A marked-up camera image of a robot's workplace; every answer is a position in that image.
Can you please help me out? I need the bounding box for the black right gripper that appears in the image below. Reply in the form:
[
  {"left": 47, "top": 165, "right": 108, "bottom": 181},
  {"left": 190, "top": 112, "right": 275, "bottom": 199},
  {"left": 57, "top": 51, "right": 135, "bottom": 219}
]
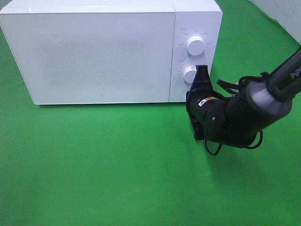
[{"left": 186, "top": 65, "right": 223, "bottom": 140}]

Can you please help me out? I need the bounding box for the white microwave knob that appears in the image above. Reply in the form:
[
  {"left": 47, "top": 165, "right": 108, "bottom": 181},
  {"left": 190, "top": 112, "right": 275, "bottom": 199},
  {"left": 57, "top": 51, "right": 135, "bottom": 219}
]
[
  {"left": 186, "top": 35, "right": 205, "bottom": 56},
  {"left": 183, "top": 66, "right": 197, "bottom": 83}
]

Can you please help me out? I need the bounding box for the round white door button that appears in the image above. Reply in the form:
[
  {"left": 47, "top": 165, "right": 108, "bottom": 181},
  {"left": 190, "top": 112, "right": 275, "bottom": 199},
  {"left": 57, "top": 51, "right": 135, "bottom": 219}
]
[{"left": 180, "top": 89, "right": 189, "bottom": 101}]

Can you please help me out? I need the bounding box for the white microwave door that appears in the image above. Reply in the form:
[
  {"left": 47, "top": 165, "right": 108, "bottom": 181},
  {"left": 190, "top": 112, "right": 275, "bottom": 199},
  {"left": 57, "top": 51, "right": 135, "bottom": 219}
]
[{"left": 0, "top": 13, "right": 174, "bottom": 105}]

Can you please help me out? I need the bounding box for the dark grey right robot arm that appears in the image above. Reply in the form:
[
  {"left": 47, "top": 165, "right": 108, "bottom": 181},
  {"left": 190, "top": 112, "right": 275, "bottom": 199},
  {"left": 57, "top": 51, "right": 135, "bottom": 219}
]
[{"left": 186, "top": 49, "right": 301, "bottom": 155}]

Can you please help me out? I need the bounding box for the white microwave oven body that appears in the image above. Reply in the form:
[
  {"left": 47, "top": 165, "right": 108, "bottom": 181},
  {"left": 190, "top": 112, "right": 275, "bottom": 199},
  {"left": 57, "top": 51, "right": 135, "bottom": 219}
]
[{"left": 0, "top": 0, "right": 223, "bottom": 102}]

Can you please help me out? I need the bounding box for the green table cloth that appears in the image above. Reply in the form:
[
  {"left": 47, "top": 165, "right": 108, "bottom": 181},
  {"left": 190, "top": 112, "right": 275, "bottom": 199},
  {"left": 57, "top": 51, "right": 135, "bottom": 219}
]
[{"left": 0, "top": 0, "right": 301, "bottom": 226}]

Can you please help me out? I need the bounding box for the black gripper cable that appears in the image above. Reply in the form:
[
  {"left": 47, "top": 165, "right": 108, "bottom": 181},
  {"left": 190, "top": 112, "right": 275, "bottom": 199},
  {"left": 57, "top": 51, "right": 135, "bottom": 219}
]
[{"left": 203, "top": 72, "right": 269, "bottom": 156}]

